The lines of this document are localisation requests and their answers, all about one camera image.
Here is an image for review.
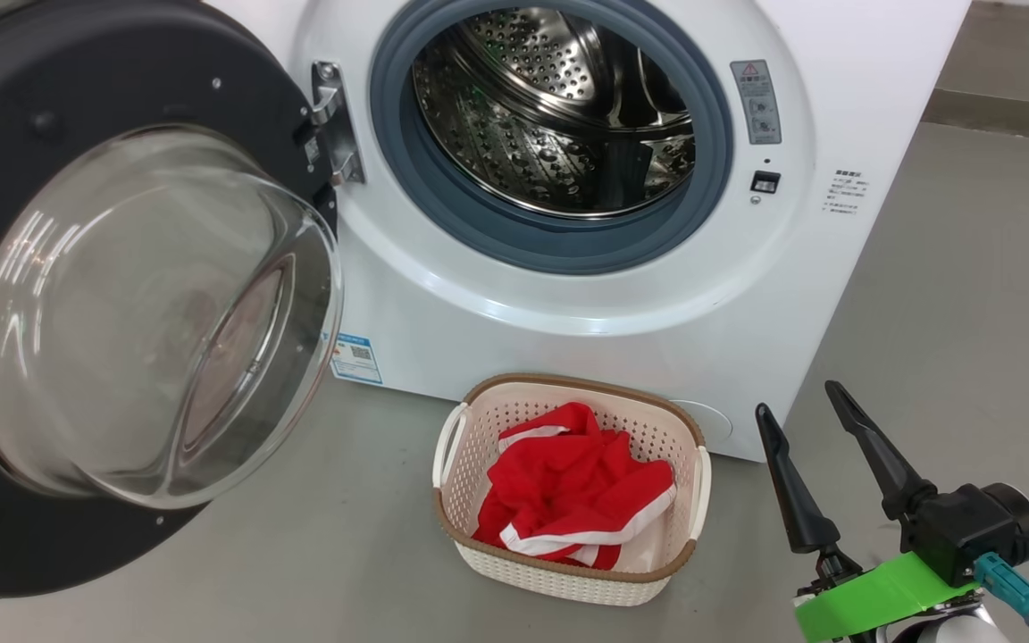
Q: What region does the cream perforated laundry basket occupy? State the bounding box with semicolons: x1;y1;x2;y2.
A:
431;373;713;608

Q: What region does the red and white garment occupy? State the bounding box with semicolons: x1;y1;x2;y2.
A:
472;402;679;571

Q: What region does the grey warning label sticker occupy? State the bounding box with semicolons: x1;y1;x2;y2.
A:
731;60;782;146

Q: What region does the white front-load washing machine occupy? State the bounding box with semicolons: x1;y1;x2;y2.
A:
202;0;973;463

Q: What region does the steel perforated drum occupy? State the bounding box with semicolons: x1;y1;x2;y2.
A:
412;5;697;219

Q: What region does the dark grey round glass door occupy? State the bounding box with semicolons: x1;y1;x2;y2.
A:
0;0;347;602

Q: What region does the grey rubber door gasket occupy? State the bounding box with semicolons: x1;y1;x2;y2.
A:
369;0;736;276

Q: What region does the teal cable connector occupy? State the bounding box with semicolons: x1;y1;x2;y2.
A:
973;552;1029;640

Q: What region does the blue energy label sticker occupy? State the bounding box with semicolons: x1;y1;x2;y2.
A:
330;333;384;386

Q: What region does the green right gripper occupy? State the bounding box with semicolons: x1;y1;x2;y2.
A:
754;380;981;643

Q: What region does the metal door hinge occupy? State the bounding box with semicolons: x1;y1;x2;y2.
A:
309;61;366;187

